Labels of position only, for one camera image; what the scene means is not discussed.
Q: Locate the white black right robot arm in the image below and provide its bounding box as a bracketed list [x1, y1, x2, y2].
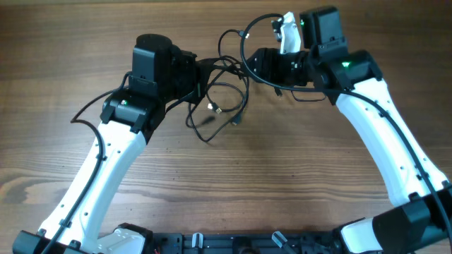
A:
[242, 6, 451, 253]

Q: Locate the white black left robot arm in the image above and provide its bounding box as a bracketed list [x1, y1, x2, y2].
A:
[12, 34, 215, 253]

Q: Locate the black cable bundle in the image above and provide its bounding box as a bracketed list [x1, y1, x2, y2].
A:
[185, 28, 283, 143]

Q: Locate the black right camera cable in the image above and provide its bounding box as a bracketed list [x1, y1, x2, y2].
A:
[239, 13, 452, 248]

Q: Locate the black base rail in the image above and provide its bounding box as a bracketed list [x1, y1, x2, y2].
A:
[146, 231, 349, 254]

